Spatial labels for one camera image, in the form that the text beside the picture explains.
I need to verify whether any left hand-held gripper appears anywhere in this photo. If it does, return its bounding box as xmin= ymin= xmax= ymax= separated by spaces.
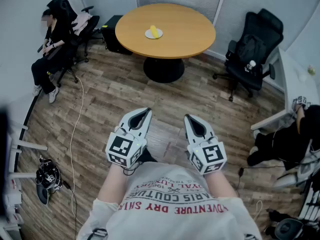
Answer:
xmin=105 ymin=107 xmax=153 ymax=170

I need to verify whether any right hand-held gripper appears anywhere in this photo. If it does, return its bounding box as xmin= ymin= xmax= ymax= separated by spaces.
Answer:
xmin=184 ymin=114 xmax=228 ymax=176

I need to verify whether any white plate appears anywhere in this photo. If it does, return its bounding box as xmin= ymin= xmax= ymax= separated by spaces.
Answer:
xmin=144 ymin=28 xmax=164 ymax=40

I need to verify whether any yellow banana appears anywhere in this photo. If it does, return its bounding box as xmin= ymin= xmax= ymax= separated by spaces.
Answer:
xmin=149 ymin=25 xmax=160 ymax=39

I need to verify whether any person's right forearm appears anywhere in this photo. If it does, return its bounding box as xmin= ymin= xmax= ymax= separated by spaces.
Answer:
xmin=203 ymin=170 xmax=239 ymax=200

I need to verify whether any person's left forearm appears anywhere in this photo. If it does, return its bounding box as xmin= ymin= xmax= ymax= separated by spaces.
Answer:
xmin=96 ymin=161 xmax=132 ymax=206

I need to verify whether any clear water bottle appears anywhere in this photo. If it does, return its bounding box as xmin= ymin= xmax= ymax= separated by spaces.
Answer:
xmin=244 ymin=59 xmax=257 ymax=73

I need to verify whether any black computer tower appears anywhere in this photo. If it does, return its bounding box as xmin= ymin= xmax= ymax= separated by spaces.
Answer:
xmin=100 ymin=14 xmax=134 ymax=56

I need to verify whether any round wooden table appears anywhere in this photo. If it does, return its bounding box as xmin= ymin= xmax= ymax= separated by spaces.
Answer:
xmin=114 ymin=3 xmax=217 ymax=84

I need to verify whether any person's white printed t-shirt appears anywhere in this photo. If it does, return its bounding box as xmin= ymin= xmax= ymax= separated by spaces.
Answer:
xmin=76 ymin=160 xmax=263 ymax=240

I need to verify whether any black bag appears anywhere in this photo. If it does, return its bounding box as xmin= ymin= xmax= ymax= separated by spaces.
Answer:
xmin=235 ymin=33 xmax=267 ymax=65

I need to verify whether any white desk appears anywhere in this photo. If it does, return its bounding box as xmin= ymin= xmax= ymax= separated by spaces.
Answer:
xmin=250 ymin=46 xmax=320 ymax=132

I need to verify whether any grey chair base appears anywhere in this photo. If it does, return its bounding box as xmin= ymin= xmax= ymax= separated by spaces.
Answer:
xmin=272 ymin=148 xmax=320 ymax=190

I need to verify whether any pink garment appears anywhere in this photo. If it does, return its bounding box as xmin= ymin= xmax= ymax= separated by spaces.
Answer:
xmin=71 ymin=13 xmax=93 ymax=36

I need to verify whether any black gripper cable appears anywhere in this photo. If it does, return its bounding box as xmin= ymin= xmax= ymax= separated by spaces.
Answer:
xmin=121 ymin=160 xmax=144 ymax=177

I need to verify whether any black cable with adapter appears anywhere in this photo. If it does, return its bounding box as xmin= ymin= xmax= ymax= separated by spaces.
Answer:
xmin=234 ymin=164 xmax=286 ymax=198

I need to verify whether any white floor cable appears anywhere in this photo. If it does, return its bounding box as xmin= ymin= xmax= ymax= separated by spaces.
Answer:
xmin=69 ymin=75 xmax=87 ymax=225

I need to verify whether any short white cable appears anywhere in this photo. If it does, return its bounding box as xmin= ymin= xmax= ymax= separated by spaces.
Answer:
xmin=251 ymin=199 xmax=264 ymax=221

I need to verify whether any black floor cable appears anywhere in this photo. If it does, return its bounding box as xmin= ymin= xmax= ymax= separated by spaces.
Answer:
xmin=61 ymin=180 xmax=79 ymax=240

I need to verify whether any black device with cables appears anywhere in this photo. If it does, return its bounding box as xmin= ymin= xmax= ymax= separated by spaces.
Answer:
xmin=35 ymin=155 xmax=64 ymax=206

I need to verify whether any black chest strap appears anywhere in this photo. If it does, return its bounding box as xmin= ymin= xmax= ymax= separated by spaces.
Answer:
xmin=86 ymin=228 xmax=109 ymax=240

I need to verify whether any white furniture frame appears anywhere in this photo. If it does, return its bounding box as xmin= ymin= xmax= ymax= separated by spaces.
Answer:
xmin=0 ymin=120 xmax=49 ymax=240

